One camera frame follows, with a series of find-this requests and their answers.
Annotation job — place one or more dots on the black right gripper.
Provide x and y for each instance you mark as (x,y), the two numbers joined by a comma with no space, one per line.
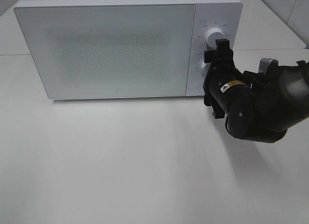
(225,89)

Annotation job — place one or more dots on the white microwave knob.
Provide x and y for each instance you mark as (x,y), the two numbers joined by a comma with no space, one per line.
(203,68)
(212,34)

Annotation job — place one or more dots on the round white door button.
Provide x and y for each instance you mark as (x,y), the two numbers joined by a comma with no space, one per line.
(200,89)

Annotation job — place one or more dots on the white microwave door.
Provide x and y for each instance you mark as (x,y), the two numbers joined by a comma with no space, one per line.
(110,52)

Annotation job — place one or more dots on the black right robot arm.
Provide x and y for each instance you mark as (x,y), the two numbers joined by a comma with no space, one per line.
(259,106)

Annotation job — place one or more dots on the white microwave oven body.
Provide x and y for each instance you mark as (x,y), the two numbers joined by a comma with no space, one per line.
(207,13)

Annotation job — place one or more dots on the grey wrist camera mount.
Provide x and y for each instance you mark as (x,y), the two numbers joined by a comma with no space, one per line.
(266,64)

